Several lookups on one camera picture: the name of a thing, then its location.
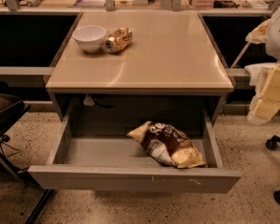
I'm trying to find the crushed gold soda can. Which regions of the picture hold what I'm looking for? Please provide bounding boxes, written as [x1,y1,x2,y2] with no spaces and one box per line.
[104,27,133,54]

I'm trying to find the black office chair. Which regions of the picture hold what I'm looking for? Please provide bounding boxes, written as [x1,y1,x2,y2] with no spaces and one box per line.
[0,80,54,224]

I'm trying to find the grey counter cabinet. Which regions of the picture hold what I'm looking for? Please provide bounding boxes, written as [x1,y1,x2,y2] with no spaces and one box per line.
[46,10,233,118]

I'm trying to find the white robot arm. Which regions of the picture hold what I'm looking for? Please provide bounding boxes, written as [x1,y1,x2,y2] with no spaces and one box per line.
[245,7,280,125]

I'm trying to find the white bowl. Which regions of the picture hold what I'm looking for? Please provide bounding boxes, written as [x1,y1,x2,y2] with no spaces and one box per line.
[73,25,106,52]

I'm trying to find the white chair armrest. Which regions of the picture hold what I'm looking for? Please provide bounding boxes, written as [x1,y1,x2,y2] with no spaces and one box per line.
[245,63,274,86]

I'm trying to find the brown chip bag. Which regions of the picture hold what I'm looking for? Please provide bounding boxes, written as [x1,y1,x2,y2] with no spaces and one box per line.
[128,121,206,169]

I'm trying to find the white tag under counter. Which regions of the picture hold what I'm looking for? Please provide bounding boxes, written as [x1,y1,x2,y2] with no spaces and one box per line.
[83,94,94,106]

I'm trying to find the grey open drawer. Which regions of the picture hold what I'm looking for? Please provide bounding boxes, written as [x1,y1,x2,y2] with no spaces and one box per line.
[29,105,241,193]

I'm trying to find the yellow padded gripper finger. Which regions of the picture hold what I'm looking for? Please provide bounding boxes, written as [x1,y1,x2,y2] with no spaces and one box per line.
[245,20,270,44]
[247,62,280,125]

